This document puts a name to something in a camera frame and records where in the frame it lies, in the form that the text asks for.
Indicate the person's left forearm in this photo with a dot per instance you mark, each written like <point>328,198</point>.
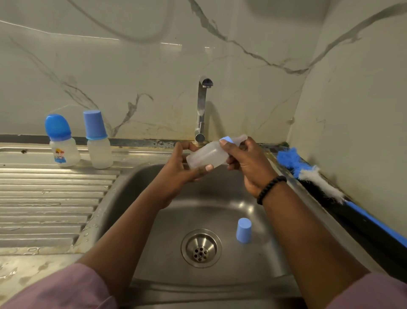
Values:
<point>127,242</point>

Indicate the translucent bottle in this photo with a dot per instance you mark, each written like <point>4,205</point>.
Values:
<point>207,155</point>
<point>100,153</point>

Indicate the translucent bottle front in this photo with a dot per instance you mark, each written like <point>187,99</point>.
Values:
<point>100,153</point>

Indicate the person's right forearm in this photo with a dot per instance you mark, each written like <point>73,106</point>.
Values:
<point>305,248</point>

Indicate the metal sink drain strainer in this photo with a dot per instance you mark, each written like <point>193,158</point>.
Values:
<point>201,248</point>

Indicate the chrome sink faucet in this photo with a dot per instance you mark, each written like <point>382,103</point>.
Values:
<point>201,108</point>

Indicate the blue and white bottle brush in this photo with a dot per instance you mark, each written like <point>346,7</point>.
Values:
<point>292,159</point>

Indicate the person's right hand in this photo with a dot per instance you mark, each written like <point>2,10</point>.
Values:
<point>253,167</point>

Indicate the pink shirt sleeve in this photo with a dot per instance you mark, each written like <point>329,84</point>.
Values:
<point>375,294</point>
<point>63,290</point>

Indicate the person's left hand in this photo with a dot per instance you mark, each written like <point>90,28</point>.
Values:
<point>168,181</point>

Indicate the blue cylindrical bottle cap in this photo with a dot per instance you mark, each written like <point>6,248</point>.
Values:
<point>244,230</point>

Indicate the stainless steel sink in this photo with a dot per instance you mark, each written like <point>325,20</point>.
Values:
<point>51,204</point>

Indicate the cartoon print baby bottle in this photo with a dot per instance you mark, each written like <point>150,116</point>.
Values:
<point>63,153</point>

